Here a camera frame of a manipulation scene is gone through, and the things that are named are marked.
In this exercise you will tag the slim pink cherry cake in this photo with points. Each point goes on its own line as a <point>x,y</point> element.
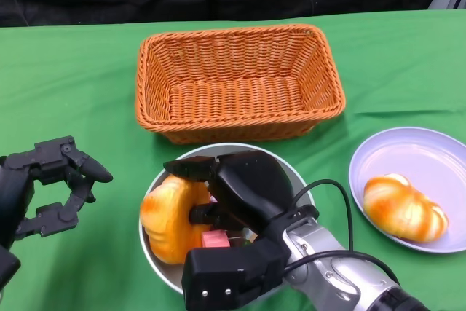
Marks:
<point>216,240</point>

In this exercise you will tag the pale green bowl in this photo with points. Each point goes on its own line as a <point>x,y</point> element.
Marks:
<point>160,271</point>

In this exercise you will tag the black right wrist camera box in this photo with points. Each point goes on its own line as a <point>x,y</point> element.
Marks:
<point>225,274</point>

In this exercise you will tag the green tablecloth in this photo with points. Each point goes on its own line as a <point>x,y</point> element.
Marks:
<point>73,89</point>

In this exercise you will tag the lavender plate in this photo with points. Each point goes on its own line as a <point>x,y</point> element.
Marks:
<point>400,154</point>

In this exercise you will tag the striped croissant bread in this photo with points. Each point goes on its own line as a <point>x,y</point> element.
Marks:
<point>404,209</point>

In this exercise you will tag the orange donut bread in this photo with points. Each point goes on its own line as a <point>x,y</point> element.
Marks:
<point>167,216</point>

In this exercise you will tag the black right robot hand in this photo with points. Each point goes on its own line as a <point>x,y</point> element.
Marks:
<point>251,187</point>

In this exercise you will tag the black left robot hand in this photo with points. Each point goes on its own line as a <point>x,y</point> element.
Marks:
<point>18,187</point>

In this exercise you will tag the orange wicker basket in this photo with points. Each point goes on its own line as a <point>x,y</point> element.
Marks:
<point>236,70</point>

